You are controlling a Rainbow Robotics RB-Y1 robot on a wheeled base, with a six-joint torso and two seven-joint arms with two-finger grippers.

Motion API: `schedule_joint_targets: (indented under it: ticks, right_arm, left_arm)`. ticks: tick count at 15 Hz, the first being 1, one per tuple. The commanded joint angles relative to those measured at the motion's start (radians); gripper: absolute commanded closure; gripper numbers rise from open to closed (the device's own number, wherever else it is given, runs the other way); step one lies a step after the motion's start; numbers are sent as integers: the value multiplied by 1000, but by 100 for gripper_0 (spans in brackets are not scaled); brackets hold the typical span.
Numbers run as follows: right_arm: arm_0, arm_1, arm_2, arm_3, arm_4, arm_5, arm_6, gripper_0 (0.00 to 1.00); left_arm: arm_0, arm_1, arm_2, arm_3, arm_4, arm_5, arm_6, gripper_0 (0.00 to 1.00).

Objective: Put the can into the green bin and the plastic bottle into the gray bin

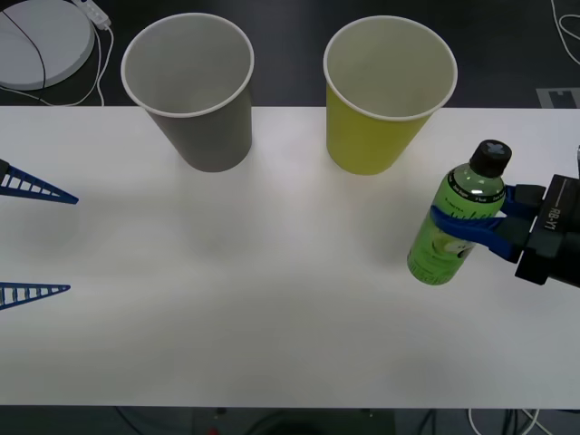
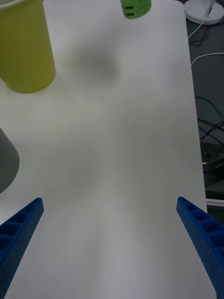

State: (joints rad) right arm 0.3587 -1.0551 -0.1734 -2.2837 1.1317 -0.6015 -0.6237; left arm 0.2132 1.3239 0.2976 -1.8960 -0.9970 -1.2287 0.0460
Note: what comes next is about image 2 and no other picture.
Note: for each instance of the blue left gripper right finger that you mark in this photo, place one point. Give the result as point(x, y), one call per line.
point(205, 240)

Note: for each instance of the green plastic bottle black cap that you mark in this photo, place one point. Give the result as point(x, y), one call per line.
point(136, 9)

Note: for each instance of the white round base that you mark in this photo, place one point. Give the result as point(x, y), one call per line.
point(198, 12)

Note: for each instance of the black equipment box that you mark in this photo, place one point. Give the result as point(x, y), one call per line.
point(214, 168)

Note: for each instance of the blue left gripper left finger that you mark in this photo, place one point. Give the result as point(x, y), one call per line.
point(18, 240)

